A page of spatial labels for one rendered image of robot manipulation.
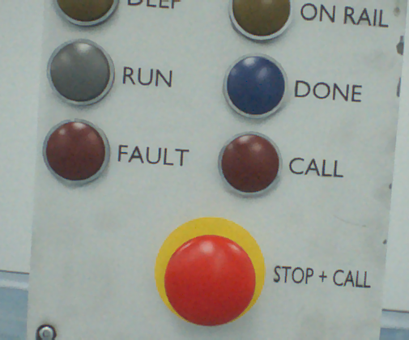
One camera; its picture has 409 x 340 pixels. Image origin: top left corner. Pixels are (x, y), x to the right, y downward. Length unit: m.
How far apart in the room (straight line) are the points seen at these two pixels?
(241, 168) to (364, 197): 0.06
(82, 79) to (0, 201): 3.92
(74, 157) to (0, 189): 3.91
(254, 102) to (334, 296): 0.10
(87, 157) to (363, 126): 0.13
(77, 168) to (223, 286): 0.08
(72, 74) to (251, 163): 0.09
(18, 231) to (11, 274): 0.29
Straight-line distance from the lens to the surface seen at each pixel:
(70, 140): 0.28
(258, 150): 0.28
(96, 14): 0.29
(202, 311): 0.26
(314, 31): 0.29
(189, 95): 0.28
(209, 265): 0.26
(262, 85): 0.28
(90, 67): 0.28
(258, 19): 0.28
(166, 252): 0.28
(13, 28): 4.22
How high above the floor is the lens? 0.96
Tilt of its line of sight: 3 degrees down
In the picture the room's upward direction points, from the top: 4 degrees clockwise
